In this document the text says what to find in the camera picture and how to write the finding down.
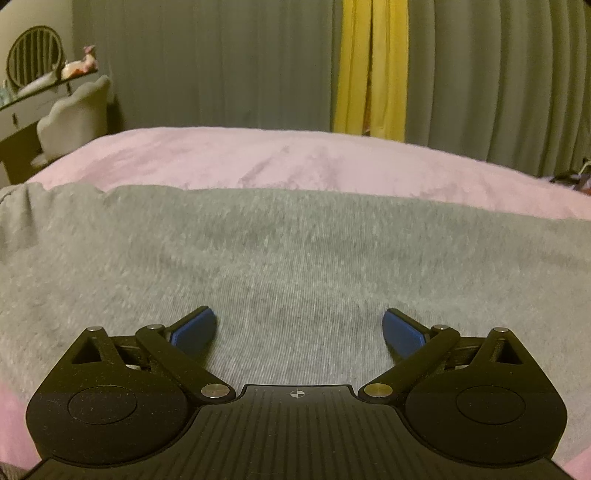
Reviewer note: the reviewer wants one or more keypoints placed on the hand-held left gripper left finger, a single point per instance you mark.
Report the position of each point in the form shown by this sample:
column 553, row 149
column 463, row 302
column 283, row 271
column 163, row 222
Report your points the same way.
column 196, row 328

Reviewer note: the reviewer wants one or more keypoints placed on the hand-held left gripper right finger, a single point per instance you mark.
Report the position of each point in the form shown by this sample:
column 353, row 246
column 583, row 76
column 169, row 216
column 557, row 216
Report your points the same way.
column 402, row 330

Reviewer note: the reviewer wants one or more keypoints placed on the grey sweat pants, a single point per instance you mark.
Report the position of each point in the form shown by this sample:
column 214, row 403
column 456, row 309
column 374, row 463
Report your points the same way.
column 286, row 249

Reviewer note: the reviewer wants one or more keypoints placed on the pink fleece blanket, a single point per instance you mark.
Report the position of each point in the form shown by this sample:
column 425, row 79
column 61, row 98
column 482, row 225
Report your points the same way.
column 277, row 152

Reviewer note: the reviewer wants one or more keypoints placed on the dark clutter pile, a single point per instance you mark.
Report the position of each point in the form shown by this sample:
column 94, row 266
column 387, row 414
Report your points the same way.
column 575, row 180

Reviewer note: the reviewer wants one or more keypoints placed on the white scalloped chair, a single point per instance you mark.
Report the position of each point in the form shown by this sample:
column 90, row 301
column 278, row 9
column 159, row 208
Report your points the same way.
column 76, row 115

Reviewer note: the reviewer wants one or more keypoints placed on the yellow curtain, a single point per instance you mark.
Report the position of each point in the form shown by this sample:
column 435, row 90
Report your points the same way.
column 353, row 69

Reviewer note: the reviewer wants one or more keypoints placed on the grey pleated curtain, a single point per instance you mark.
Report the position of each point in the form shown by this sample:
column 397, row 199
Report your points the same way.
column 207, row 60
column 498, row 78

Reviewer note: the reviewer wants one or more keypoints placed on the white dressing table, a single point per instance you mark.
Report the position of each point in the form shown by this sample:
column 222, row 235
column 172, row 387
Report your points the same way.
column 23, row 108

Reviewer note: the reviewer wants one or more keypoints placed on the pink plush toy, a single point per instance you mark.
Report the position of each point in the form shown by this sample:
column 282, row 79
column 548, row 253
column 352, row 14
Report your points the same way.
column 76, row 68

